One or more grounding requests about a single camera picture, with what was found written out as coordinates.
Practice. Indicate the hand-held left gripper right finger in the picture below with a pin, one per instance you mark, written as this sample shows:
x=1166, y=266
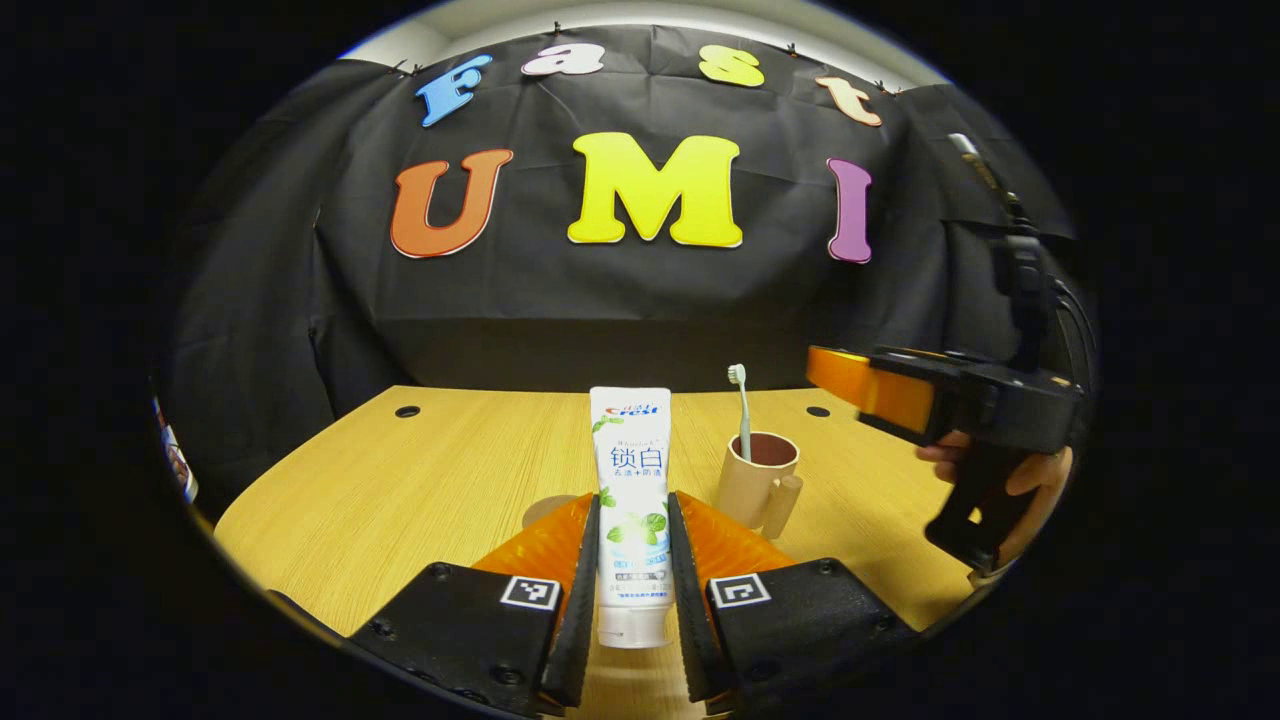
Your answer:
x=685, y=600

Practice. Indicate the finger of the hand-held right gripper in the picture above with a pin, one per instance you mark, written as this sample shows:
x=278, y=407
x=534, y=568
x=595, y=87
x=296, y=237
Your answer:
x=870, y=385

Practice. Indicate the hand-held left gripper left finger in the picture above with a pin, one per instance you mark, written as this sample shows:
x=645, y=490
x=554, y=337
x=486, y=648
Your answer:
x=580, y=600

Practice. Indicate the brown round coaster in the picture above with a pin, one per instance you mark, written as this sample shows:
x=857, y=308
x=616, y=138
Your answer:
x=545, y=510

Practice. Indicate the beige cup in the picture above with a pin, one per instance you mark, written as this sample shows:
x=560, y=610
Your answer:
x=750, y=490

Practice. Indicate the white toothbrush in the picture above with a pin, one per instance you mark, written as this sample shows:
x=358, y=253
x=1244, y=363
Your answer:
x=743, y=415

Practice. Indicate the white toothpaste tube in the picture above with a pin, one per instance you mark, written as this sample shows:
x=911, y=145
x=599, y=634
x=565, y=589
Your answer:
x=632, y=470

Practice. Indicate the wooden desktop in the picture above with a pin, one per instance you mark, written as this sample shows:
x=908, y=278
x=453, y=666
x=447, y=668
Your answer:
x=420, y=470

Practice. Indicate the black backdrop cloth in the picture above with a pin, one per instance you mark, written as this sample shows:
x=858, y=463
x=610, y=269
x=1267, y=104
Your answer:
x=620, y=320

